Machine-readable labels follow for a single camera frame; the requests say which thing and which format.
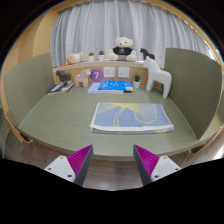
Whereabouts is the light blue book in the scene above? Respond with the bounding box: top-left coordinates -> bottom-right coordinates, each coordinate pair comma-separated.
87,82 -> 124,95

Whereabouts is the round purple number sign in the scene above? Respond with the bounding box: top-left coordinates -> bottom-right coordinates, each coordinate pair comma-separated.
89,68 -> 105,83

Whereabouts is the cream teddy bear black shirt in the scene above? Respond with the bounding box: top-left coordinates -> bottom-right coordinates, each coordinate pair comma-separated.
106,36 -> 138,62

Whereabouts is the small black horse figurine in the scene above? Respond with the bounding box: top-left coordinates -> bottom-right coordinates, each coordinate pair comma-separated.
139,47 -> 156,61

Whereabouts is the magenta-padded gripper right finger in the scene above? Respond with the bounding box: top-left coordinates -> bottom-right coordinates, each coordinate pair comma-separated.
133,144 -> 182,187

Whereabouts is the wooden back ledge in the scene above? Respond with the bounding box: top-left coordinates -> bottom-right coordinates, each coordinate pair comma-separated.
51,59 -> 168,89

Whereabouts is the large white horse figurine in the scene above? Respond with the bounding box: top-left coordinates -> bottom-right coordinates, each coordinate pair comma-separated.
142,55 -> 173,99

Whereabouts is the dark grey horse figurine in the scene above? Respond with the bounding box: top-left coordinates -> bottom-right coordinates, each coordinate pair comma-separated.
55,70 -> 72,85

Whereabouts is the white pleated curtain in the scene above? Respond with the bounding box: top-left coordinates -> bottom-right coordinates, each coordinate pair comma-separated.
49,0 -> 214,68

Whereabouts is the white wall socket plate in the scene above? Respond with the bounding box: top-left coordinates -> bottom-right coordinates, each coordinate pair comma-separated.
117,66 -> 131,79
103,66 -> 116,79

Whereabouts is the green desk partition panel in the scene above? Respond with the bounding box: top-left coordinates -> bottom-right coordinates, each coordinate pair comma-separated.
163,47 -> 224,140
3,52 -> 56,127

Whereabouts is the blue towel with yellow leaf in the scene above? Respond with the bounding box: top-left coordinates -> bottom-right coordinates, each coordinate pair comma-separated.
89,101 -> 175,135

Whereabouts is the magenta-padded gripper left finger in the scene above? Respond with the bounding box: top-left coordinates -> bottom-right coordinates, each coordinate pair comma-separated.
43,144 -> 94,187

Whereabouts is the cream plush animal toy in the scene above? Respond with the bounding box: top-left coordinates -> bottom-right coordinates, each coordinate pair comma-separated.
66,51 -> 84,65

